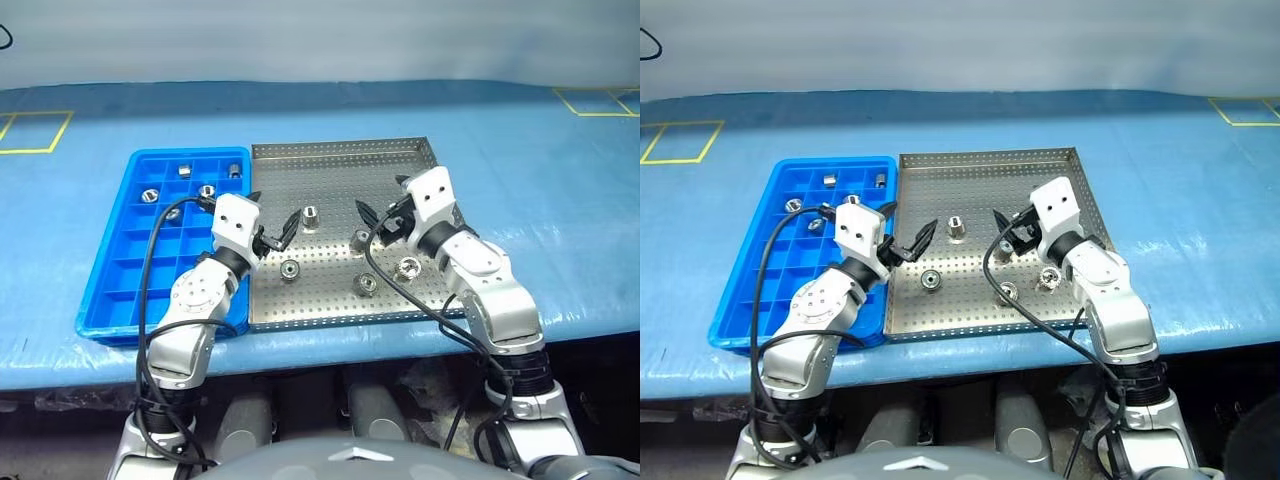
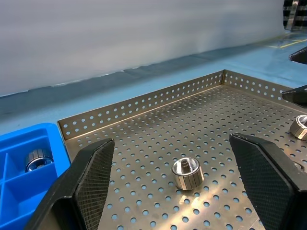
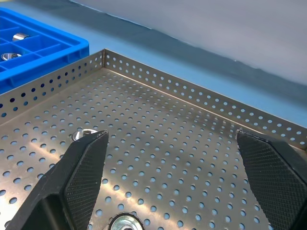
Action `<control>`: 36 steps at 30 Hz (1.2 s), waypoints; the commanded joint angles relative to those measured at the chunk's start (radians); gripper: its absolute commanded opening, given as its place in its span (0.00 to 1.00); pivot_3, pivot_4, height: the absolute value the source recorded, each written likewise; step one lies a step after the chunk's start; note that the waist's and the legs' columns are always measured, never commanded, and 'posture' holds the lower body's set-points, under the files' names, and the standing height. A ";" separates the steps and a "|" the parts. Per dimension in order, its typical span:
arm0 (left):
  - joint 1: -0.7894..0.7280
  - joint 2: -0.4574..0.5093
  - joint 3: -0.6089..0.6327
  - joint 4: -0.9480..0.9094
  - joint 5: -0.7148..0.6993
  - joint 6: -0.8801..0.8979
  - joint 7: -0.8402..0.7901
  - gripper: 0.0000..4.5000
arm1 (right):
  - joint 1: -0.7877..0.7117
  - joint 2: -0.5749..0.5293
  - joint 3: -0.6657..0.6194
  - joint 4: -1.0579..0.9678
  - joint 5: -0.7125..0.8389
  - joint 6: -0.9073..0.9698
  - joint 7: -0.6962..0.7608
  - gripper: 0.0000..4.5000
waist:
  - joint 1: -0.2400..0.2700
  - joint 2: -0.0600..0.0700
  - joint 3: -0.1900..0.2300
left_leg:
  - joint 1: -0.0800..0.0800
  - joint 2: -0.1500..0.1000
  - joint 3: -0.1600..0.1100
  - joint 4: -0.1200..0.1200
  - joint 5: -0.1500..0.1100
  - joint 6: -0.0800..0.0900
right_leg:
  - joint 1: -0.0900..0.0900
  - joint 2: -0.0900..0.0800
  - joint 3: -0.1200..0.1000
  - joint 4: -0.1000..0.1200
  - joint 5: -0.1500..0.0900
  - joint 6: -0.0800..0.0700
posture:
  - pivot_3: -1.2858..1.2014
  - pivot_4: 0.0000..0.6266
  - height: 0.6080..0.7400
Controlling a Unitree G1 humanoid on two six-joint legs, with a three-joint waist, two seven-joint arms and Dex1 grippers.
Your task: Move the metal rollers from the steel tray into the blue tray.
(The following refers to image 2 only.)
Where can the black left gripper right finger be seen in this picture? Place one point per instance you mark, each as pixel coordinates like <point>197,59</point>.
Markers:
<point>268,187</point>

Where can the dark metal rack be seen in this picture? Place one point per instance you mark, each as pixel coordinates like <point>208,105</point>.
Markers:
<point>296,16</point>

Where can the perforated metal tray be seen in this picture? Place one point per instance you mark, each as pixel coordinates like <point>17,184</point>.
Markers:
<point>156,134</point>

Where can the blue compartment tray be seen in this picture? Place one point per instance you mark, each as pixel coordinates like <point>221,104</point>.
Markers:
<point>28,198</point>

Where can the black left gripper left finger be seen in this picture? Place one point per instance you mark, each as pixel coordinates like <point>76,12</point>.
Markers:
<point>91,182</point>

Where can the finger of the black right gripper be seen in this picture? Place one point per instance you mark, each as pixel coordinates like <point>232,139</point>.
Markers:
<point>299,56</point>
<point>297,97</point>

